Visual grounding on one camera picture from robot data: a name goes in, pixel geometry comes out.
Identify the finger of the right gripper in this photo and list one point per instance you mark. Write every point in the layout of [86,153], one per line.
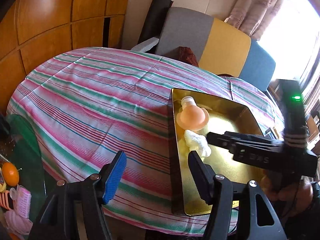
[222,141]
[251,137]

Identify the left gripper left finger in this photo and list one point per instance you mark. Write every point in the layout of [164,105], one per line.
[57,217]

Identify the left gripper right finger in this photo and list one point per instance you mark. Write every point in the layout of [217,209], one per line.
[257,218]

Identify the white ball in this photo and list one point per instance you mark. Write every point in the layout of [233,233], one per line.
[198,143]

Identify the blue snack packet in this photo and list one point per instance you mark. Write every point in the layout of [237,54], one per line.
[269,133]

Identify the peach pink bottle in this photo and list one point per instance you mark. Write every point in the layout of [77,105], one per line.
[192,117]

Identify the orange fruit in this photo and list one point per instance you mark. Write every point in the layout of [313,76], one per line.
[10,174]

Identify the green glass side table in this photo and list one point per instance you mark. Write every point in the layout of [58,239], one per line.
[26,156]

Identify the grey yellow blue armchair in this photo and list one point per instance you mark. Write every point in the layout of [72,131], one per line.
[218,47]

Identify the striped bed sheet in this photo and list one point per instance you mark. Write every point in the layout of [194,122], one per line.
[87,104]

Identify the pink patterned curtain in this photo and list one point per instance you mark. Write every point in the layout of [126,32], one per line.
[252,17]

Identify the black rolled mat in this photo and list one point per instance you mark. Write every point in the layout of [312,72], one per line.
[155,19]

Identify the wooden wardrobe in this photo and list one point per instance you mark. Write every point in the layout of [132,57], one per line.
[33,31]

